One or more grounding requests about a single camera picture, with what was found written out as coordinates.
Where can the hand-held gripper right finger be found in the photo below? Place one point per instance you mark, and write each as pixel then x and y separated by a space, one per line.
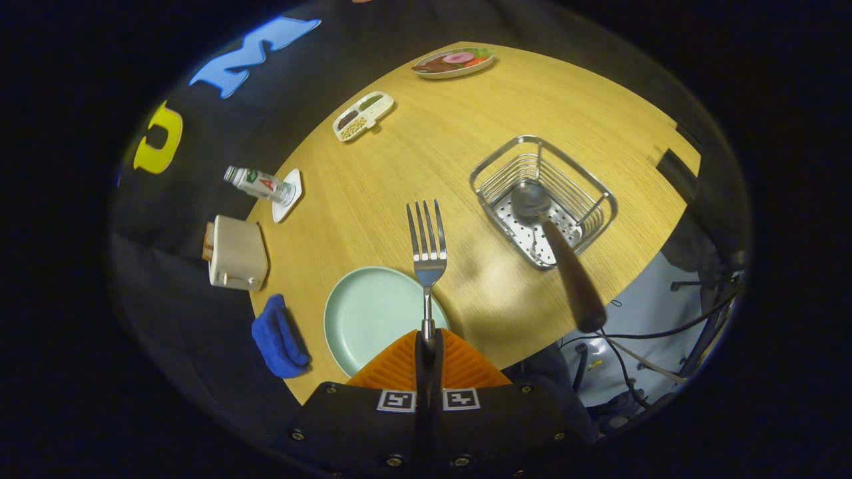
pixel 438 372

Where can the small white drink bottle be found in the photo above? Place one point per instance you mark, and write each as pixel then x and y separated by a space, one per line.
pixel 261 185

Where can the white sectioned bean dish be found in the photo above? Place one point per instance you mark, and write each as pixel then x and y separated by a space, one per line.
pixel 359 118

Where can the white coaster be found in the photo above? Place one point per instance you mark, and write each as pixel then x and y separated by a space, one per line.
pixel 289 199

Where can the light green plate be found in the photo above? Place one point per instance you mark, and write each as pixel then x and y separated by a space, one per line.
pixel 373 313

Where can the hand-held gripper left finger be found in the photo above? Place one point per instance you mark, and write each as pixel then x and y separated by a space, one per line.
pixel 421 372

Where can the white toaster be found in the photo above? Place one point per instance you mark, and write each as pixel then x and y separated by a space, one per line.
pixel 238 253

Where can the large black table bracket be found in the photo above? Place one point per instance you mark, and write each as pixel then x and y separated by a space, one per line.
pixel 675 173

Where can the brown toast slice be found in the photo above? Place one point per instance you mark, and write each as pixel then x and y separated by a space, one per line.
pixel 208 243

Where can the small black table bracket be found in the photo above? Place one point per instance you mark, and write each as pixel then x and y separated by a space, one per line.
pixel 689 136

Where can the blue cloth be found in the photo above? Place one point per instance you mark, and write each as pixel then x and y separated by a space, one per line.
pixel 276 339

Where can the white plate with food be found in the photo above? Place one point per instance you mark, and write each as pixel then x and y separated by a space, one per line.
pixel 452 64

